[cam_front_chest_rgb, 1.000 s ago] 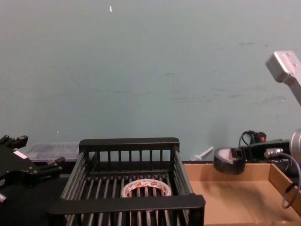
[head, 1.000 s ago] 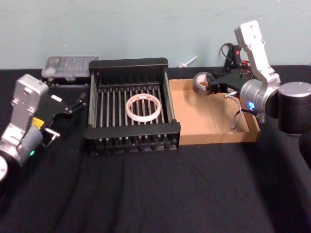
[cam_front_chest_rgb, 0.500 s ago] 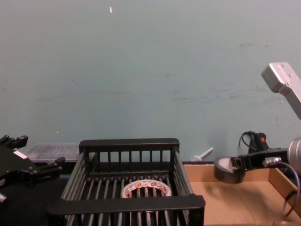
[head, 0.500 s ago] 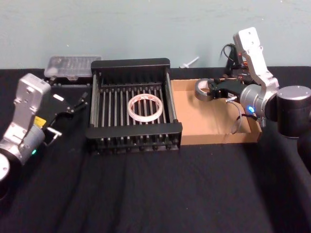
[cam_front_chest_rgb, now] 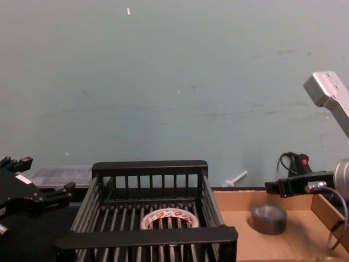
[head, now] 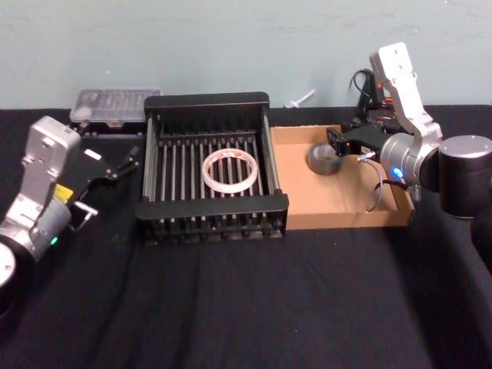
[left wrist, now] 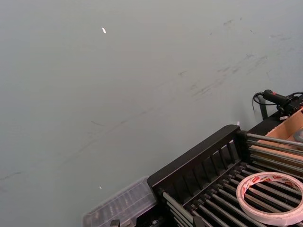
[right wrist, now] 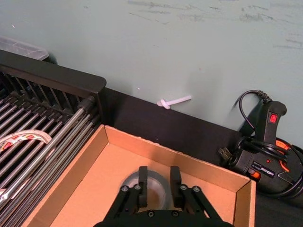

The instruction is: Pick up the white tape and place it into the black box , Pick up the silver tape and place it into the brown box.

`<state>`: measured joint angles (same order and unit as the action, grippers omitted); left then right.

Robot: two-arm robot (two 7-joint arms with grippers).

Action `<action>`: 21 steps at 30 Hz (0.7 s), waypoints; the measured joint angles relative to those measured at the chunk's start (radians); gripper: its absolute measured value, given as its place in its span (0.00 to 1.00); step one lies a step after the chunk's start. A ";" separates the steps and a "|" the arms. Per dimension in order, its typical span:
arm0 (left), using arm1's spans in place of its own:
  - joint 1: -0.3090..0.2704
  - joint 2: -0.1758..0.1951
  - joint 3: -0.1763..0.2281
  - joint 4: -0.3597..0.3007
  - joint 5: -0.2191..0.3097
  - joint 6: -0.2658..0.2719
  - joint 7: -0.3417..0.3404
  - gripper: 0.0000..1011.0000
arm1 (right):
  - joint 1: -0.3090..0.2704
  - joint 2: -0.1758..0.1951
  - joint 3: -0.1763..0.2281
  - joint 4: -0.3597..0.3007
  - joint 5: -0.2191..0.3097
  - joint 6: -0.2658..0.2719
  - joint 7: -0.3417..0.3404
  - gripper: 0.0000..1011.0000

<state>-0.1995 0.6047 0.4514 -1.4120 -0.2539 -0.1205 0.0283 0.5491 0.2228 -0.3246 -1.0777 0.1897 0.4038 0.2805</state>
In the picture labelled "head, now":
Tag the black rack with steel bars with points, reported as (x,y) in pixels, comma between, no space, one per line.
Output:
(209,207)

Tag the small white three-armed plastic piece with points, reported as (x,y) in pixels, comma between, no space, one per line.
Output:
(298,100)

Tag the roll of white tape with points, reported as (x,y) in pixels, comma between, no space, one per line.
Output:
(209,178)

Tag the clear plastic case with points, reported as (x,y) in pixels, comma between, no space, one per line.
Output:
(115,104)

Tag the black table cloth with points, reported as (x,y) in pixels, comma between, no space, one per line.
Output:
(230,307)

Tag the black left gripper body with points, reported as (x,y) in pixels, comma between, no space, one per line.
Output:
(86,169)

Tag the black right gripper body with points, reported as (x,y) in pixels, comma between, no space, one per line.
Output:
(365,140)

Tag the shallow brown cardboard tray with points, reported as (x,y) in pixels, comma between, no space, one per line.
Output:
(326,200)

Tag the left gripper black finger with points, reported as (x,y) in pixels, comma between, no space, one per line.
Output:
(128,163)

